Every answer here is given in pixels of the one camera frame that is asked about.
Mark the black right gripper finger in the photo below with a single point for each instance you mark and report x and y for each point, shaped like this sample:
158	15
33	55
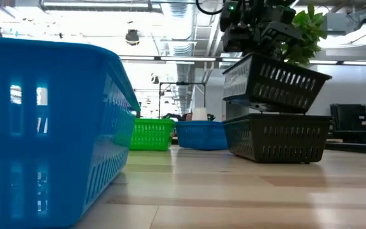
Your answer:
281	35

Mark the black plastic basket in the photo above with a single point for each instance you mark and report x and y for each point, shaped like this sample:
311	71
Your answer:
278	140
275	86

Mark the green leafy plant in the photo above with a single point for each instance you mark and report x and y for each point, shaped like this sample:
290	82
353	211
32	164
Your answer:
307	35

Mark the ceiling light strip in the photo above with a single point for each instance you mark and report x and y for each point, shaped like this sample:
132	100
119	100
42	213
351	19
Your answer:
183	58
354	62

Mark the white cup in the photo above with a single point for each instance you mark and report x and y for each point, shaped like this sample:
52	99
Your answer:
199	114

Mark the black background cart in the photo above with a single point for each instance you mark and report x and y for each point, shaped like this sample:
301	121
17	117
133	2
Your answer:
351	121

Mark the blue plastic basket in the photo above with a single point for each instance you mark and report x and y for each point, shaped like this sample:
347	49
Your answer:
201	135
59	143

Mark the green plastic basket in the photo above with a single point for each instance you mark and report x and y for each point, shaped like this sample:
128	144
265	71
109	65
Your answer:
151	135

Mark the silver ventilation duct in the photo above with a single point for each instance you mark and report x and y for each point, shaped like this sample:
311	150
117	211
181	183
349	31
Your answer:
183	47

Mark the black background metal frame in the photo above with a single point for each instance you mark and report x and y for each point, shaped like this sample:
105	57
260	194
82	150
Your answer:
183	84

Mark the black aluminium table frame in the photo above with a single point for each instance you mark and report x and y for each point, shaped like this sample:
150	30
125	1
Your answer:
354	148

